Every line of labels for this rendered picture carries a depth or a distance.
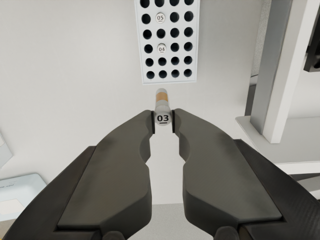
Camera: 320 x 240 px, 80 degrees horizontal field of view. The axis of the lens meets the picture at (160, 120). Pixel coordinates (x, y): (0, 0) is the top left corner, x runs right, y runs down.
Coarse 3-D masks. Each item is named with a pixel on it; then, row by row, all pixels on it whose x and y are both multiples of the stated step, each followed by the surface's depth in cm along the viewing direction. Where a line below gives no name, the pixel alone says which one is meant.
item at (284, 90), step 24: (288, 0) 18; (312, 0) 16; (288, 24) 19; (312, 24) 17; (264, 48) 23; (288, 48) 19; (264, 72) 23; (288, 72) 19; (312, 72) 25; (264, 96) 24; (288, 96) 21; (312, 96) 27; (264, 120) 24
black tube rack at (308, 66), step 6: (318, 18) 20; (318, 24) 20; (318, 30) 20; (318, 36) 20; (312, 42) 21; (318, 42) 20; (312, 48) 21; (318, 48) 20; (312, 54) 21; (318, 54) 21; (306, 60) 22; (312, 60) 21; (318, 60) 22; (306, 66) 22; (312, 66) 21; (318, 66) 22
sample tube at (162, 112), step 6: (162, 90) 16; (156, 96) 16; (162, 96) 15; (156, 102) 15; (162, 102) 14; (168, 102) 14; (156, 108) 14; (162, 108) 13; (168, 108) 13; (156, 114) 13; (162, 114) 13; (168, 114) 13; (156, 120) 13; (162, 120) 13; (168, 120) 13
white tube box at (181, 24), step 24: (144, 0) 27; (168, 0) 25; (192, 0) 26; (144, 24) 26; (168, 24) 26; (192, 24) 26; (144, 48) 29; (168, 48) 28; (192, 48) 28; (144, 72) 29; (168, 72) 29; (192, 72) 29
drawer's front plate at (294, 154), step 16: (240, 128) 28; (288, 128) 26; (304, 128) 26; (256, 144) 24; (272, 144) 24; (288, 144) 23; (304, 144) 23; (272, 160) 21; (288, 160) 21; (304, 160) 21
